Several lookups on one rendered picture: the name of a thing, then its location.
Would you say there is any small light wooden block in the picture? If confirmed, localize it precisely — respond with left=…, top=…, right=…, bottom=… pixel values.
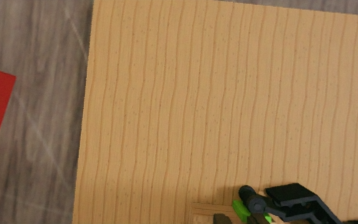
left=188, top=203, right=247, bottom=224

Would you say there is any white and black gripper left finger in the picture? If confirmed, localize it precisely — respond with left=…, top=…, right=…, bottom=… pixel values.
left=213, top=213, right=232, bottom=224

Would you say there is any tan wooden bench board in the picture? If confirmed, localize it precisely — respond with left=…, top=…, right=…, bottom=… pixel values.
left=72, top=0, right=358, bottom=224

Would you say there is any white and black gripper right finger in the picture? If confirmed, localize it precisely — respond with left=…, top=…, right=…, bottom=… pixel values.
left=247, top=213, right=271, bottom=224

